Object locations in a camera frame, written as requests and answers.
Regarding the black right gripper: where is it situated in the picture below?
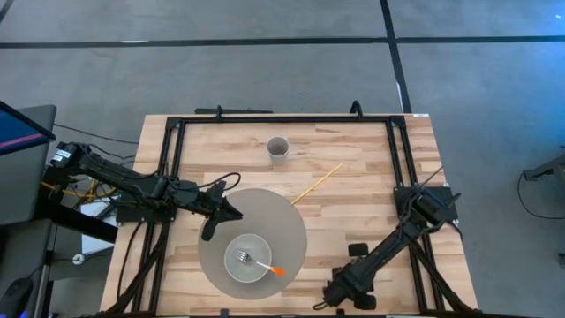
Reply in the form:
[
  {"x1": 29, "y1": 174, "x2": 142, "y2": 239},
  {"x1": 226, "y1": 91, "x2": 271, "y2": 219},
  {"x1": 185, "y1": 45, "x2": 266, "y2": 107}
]
[{"x1": 321, "y1": 242, "x2": 378, "y2": 311}]

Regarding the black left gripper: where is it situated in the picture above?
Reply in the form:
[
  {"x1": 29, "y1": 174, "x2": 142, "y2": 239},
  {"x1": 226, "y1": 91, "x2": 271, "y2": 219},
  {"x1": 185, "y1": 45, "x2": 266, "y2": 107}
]
[{"x1": 189, "y1": 179, "x2": 245, "y2": 243}]

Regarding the white bowl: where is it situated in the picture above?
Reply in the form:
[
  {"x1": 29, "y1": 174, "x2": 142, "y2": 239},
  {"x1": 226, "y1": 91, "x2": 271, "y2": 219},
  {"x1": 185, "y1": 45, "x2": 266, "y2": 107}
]
[{"x1": 223, "y1": 232, "x2": 273, "y2": 284}]

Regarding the orange handled fork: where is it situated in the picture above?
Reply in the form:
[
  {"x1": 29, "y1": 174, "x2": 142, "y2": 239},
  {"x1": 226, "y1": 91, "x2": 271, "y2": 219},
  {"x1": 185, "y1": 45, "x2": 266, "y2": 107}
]
[{"x1": 232, "y1": 249, "x2": 287, "y2": 277}]

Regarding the yellow chopstick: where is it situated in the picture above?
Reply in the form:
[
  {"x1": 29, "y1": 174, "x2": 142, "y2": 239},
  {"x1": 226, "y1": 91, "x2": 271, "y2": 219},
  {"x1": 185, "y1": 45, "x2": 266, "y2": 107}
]
[{"x1": 290, "y1": 162, "x2": 345, "y2": 206}]

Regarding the round grey placemat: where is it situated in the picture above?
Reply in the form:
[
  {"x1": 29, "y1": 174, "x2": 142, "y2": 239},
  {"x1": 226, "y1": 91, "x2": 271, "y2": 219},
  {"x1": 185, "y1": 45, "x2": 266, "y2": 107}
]
[{"x1": 197, "y1": 188, "x2": 309, "y2": 301}]

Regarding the white ribbed cup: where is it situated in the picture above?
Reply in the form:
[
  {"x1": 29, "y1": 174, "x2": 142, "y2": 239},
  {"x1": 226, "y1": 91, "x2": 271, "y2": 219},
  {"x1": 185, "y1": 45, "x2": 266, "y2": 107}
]
[{"x1": 266, "y1": 135, "x2": 291, "y2": 167}]

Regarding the black flat bar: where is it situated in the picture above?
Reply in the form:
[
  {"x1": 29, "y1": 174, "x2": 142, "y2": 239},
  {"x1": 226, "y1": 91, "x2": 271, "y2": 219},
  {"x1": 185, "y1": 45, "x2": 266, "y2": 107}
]
[{"x1": 193, "y1": 107, "x2": 275, "y2": 115}]

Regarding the grey desk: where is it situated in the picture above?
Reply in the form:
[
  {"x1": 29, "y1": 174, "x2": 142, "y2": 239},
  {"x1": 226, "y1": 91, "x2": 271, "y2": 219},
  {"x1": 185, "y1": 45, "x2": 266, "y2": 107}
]
[{"x1": 0, "y1": 104, "x2": 58, "y2": 226}]

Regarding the black stand leg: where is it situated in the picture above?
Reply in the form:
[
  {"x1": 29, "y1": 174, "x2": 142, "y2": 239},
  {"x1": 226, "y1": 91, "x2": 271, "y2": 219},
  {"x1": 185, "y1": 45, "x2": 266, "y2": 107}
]
[{"x1": 524, "y1": 152, "x2": 565, "y2": 182}]

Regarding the blue screen monitor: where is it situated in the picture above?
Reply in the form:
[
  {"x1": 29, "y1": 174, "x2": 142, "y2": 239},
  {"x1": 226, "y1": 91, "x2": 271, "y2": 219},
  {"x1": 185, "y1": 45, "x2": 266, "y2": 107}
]
[{"x1": 0, "y1": 100, "x2": 57, "y2": 156}]

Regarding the black table frame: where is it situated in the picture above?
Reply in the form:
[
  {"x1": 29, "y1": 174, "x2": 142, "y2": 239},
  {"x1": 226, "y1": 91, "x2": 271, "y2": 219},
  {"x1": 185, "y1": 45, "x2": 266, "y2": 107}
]
[{"x1": 105, "y1": 105, "x2": 480, "y2": 318}]

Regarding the yellow cable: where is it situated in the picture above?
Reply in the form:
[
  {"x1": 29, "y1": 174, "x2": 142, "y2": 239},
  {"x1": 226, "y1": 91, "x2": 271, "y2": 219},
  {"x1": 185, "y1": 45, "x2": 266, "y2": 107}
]
[{"x1": 41, "y1": 178, "x2": 118, "y2": 200}]

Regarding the thin black cable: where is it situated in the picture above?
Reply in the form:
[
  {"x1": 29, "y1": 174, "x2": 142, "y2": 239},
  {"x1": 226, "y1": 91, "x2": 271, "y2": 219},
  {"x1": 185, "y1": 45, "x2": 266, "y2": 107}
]
[{"x1": 52, "y1": 123, "x2": 140, "y2": 146}]

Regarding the black floor cable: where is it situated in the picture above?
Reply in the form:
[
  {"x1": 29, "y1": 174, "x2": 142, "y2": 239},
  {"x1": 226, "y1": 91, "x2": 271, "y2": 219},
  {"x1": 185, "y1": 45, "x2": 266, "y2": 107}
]
[{"x1": 516, "y1": 170, "x2": 565, "y2": 221}]

